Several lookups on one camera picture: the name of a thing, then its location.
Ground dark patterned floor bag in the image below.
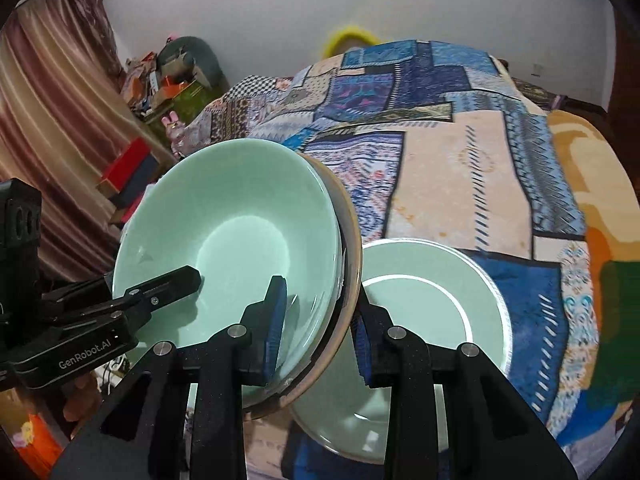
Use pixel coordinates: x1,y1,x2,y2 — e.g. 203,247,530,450
510,77,569,111

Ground blue patchwork blanket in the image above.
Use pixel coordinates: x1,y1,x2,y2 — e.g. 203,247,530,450
172,37,589,480

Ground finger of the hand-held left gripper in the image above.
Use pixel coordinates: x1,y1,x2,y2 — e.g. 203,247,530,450
40,272,116,319
102,266,202,342

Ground green box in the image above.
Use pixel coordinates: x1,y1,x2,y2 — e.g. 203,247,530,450
142,80,211,129

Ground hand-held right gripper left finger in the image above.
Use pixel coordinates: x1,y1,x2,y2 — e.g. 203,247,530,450
50,275,290,480

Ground pink bunny toy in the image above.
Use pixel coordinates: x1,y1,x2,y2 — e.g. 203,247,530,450
161,112,186,154

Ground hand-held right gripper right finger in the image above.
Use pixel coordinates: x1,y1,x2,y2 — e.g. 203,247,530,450
350,287,579,480

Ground person's left hand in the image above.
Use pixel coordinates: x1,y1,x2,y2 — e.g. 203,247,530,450
64,374,107,424

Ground green bowl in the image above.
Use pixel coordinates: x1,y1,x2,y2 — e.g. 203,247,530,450
112,140,344,409

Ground orange patterned cloth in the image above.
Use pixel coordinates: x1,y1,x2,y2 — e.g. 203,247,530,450
0,390,69,480

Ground striped pink brown curtain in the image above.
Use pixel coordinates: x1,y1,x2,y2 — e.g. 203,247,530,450
0,0,174,282

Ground yellow fleece blanket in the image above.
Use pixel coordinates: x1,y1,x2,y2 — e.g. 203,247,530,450
544,109,640,452

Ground pink bowl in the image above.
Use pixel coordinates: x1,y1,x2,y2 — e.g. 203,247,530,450
245,151,364,420

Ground pile of cardboard boxes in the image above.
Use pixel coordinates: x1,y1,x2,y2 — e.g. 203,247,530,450
120,50,199,111

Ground grey-green cushion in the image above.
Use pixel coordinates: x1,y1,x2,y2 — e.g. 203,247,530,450
156,35,224,89

